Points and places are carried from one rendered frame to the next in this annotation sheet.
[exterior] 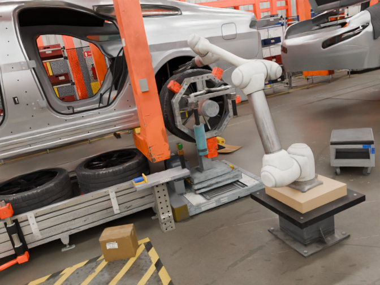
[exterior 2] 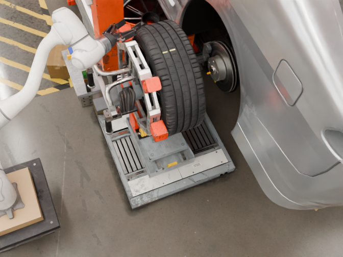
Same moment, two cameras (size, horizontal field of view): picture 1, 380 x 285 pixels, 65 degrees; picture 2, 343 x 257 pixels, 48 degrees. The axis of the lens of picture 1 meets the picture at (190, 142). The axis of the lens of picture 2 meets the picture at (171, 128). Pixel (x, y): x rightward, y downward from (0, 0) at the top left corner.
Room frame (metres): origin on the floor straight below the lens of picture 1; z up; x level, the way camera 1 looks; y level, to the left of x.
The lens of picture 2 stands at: (2.53, -1.48, 2.69)
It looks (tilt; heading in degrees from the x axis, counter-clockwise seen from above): 60 degrees down; 78
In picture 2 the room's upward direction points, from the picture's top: 9 degrees clockwise
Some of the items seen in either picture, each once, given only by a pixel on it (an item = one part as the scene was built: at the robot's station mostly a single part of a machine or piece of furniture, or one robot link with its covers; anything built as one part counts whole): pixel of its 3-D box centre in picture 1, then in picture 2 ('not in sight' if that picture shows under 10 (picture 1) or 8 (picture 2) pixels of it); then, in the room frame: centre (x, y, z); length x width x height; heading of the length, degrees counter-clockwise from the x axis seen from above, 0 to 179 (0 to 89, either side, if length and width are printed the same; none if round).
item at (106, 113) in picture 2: (230, 95); (112, 113); (2.42, -0.40, 0.93); 0.09 x 0.05 x 0.05; 20
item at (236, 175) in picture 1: (210, 176); (159, 139); (2.73, -0.14, 0.13); 0.50 x 0.36 x 0.10; 110
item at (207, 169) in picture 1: (204, 159); (159, 123); (2.72, -0.11, 0.32); 0.40 x 0.30 x 0.28; 110
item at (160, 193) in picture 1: (162, 204); (83, 85); (2.15, 0.30, 0.21); 0.10 x 0.10 x 0.42; 20
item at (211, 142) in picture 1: (207, 146); (142, 117); (2.59, -0.16, 0.48); 0.16 x 0.12 x 0.17; 20
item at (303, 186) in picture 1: (304, 179); (5, 202); (1.76, -0.69, 0.40); 0.22 x 0.18 x 0.06; 115
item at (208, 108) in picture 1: (206, 108); (125, 90); (2.49, -0.19, 0.85); 0.21 x 0.14 x 0.14; 20
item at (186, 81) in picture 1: (203, 107); (137, 87); (2.56, -0.17, 0.85); 0.54 x 0.07 x 0.54; 110
